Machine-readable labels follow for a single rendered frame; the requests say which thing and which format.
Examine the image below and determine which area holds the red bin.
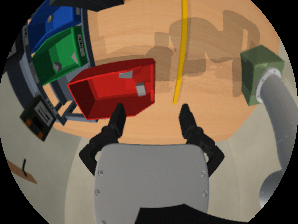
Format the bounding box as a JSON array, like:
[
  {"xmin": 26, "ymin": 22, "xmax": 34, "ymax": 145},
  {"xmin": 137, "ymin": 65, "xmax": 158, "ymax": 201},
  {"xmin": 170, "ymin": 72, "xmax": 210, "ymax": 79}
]
[{"xmin": 67, "ymin": 58, "xmax": 156, "ymax": 120}]

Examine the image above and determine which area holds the green open bin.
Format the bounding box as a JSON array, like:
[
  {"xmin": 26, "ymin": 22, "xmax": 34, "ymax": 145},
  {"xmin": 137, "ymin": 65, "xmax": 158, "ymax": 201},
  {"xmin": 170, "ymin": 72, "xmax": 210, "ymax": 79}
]
[{"xmin": 32, "ymin": 26, "xmax": 89, "ymax": 86}]

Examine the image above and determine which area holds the blue open bin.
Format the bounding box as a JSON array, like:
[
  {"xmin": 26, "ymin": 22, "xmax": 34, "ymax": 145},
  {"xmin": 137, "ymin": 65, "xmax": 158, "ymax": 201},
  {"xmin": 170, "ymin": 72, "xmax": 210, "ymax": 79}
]
[{"xmin": 28, "ymin": 0, "xmax": 81, "ymax": 54}]

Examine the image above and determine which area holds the yellow bar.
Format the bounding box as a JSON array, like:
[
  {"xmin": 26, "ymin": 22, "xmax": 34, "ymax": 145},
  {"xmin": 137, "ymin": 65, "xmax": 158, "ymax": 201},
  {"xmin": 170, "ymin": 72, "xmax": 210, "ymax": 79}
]
[{"xmin": 173, "ymin": 0, "xmax": 188, "ymax": 104}]

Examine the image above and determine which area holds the grey metal shelf rack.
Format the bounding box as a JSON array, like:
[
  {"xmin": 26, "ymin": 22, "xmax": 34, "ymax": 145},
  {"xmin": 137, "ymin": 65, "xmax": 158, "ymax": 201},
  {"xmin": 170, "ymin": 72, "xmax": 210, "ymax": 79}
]
[{"xmin": 6, "ymin": 0, "xmax": 99, "ymax": 126}]

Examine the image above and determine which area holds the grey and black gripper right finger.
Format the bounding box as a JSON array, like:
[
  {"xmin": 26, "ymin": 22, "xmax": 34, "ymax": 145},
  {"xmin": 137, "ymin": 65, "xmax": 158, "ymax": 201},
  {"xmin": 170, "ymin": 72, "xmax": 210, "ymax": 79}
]
[{"xmin": 179, "ymin": 104, "xmax": 225, "ymax": 177}]

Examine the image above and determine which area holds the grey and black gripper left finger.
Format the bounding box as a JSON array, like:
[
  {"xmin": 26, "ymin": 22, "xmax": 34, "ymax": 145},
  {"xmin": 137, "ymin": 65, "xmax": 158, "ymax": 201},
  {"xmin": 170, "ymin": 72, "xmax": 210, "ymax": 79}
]
[{"xmin": 79, "ymin": 103, "xmax": 126, "ymax": 176}]

